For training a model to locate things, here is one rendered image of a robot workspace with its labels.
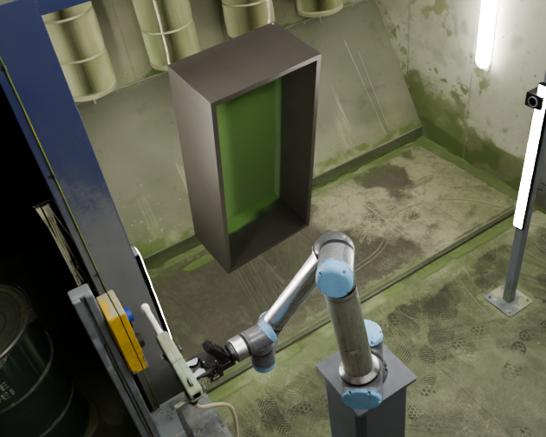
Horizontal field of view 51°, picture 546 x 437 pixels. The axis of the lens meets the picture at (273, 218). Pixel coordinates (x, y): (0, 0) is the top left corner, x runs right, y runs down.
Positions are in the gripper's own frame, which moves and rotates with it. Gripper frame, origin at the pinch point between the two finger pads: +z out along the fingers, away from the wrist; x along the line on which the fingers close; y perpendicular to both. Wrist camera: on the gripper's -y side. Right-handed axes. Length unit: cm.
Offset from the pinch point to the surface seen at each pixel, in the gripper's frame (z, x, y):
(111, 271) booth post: 4.4, 47.1, -16.2
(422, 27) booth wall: -278, 177, 8
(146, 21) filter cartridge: -82, 205, -45
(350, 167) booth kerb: -205, 171, 99
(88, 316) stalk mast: 19, -1, -47
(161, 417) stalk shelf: 10.6, 10.5, 30.7
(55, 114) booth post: 2, 48, -84
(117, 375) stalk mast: 18.9, -2.8, -19.7
